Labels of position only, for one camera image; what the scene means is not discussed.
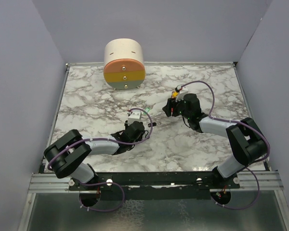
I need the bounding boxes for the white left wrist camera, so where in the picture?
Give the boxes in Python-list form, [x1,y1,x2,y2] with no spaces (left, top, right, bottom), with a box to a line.
[127,110,142,125]

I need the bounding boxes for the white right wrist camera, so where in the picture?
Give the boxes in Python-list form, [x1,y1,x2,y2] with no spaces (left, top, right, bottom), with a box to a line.
[175,85,188,102]

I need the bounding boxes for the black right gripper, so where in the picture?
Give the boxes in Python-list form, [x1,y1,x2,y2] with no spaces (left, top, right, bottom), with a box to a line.
[163,94,191,120]

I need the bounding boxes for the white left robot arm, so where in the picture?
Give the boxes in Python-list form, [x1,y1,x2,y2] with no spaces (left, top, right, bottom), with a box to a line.
[44,121,146,190]

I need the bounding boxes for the yellow key tag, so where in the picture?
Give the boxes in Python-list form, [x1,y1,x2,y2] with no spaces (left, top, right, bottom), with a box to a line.
[171,91,179,99]

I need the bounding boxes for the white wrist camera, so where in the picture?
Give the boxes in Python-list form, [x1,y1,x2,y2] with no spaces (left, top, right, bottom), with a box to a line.
[175,85,188,102]
[127,110,142,125]

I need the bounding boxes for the round three-drawer mini cabinet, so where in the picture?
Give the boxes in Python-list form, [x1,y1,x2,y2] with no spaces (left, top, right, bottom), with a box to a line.
[103,38,146,90]

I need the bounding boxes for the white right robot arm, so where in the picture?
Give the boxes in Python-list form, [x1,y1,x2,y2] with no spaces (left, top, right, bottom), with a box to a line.
[162,93,269,188]

